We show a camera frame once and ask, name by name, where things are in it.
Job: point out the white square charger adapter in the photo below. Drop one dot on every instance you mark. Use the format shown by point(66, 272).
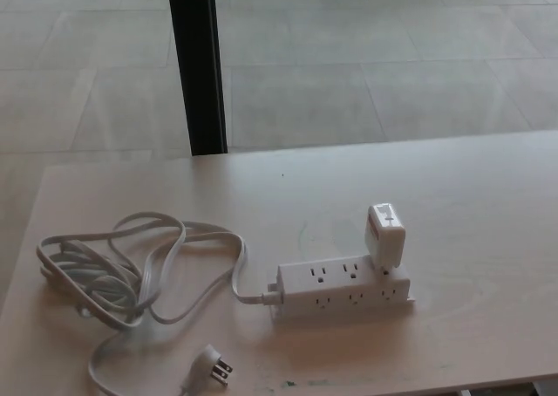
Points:
point(385, 243)

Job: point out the white power strip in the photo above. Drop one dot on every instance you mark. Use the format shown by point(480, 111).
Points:
point(335, 289)

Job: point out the black vertical post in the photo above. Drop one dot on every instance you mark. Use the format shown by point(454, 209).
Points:
point(196, 64)

